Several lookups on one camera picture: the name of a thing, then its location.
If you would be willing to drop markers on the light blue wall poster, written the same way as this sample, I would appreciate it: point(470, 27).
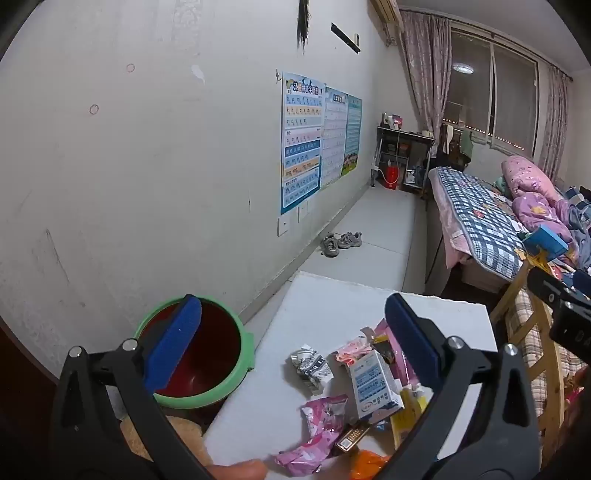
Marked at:
point(333, 136)

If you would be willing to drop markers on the grey blue garment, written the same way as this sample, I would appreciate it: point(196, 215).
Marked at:
point(579, 226)

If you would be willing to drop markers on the orange wrapper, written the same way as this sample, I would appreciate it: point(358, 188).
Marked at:
point(369, 466)

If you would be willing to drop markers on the plaid chair cushion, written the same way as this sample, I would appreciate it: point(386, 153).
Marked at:
point(521, 323)

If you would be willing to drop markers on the tan plush toy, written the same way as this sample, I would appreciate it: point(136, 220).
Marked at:
point(184, 438)

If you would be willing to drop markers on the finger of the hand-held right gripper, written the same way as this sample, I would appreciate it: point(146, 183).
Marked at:
point(547, 288)
point(582, 282)

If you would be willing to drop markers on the red bin with green rim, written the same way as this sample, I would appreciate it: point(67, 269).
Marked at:
point(210, 360)

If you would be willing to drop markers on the pink quilt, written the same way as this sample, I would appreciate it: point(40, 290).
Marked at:
point(531, 194)

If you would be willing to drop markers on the red bucket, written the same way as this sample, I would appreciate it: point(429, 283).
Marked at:
point(390, 177)

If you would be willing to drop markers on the black white milk carton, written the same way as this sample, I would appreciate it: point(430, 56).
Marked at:
point(311, 369)

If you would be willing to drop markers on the green blue wall poster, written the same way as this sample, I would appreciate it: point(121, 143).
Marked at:
point(352, 136)

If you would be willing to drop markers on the pink red snack wrapper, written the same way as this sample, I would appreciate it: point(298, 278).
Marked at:
point(353, 350)

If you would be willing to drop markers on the dark brown wooden furniture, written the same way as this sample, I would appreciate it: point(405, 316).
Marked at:
point(23, 406)

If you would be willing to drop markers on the large blue wall poster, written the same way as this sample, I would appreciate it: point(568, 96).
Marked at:
point(301, 143)

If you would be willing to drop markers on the window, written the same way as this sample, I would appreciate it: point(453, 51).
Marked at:
point(494, 87)

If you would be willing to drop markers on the hanging clothes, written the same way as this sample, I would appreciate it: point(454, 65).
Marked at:
point(457, 143)

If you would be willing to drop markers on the yellow wrapper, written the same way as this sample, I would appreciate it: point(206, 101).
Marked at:
point(408, 415)

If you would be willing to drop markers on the black wall bracket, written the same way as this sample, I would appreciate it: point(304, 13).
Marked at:
point(345, 38)

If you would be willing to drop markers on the shiny pink foil bag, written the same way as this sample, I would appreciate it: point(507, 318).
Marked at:
point(397, 364)

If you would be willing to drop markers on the pink plastic wrapper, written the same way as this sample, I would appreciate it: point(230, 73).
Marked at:
point(318, 438)

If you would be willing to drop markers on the wooden chair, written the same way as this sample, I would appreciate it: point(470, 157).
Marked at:
point(545, 364)

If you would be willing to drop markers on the white wall socket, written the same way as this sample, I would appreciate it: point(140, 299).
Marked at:
point(283, 226)

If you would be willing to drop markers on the person's left hand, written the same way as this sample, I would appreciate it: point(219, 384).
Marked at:
point(240, 470)

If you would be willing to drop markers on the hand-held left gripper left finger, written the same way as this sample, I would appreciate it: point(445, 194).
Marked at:
point(173, 344)

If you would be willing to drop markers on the air conditioner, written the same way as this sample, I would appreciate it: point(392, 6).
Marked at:
point(385, 9)

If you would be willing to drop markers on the black hanging tassel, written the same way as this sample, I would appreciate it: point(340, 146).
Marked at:
point(303, 23)

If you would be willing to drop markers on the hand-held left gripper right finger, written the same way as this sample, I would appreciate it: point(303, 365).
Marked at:
point(411, 344)

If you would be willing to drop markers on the blue white paper box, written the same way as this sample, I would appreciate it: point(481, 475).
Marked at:
point(371, 387)

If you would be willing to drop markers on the patterned pink curtain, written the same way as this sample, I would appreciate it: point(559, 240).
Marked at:
point(425, 69)
point(554, 124)

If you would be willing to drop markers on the small gold brown box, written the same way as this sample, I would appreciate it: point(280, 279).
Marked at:
point(352, 438)

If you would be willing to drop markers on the bed with plaid blanket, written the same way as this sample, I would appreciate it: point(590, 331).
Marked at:
point(480, 217)

